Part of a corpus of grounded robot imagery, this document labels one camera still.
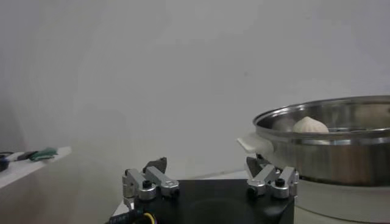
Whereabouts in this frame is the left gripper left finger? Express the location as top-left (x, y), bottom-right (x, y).
top-left (121, 156), bottom-right (181, 211)

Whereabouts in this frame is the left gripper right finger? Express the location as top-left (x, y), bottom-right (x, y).
top-left (246, 155), bottom-right (300, 200)

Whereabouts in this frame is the white steamed baozi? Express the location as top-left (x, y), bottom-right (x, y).
top-left (292, 116), bottom-right (330, 134)

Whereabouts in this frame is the stainless steel steamer basket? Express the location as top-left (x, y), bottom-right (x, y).
top-left (236, 96), bottom-right (390, 186)

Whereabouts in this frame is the white electric cooker base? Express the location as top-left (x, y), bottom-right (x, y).
top-left (294, 178), bottom-right (390, 224)

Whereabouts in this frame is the green tool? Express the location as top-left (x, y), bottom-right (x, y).
top-left (29, 147), bottom-right (59, 162)

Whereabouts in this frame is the white side table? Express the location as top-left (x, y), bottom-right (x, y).
top-left (0, 145), bottom-right (73, 189)

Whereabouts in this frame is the small black device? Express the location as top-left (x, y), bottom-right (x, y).
top-left (16, 151), bottom-right (39, 161)

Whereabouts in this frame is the blue computer mouse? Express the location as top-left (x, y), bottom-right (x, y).
top-left (0, 154), bottom-right (10, 172)

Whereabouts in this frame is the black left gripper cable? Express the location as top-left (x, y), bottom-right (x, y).
top-left (108, 208), bottom-right (156, 224)

